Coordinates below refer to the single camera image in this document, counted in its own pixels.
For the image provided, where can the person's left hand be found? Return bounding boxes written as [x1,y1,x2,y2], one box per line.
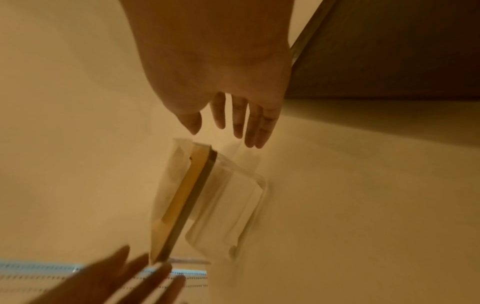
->
[20,244,187,304]

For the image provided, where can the person's right hand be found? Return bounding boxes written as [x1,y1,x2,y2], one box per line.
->
[119,0,294,149]

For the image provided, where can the dark brown wooden cabinet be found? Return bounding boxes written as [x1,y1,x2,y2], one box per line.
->
[284,0,480,102]

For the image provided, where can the clear plastic bag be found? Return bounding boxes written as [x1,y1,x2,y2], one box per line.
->
[149,136,269,264]

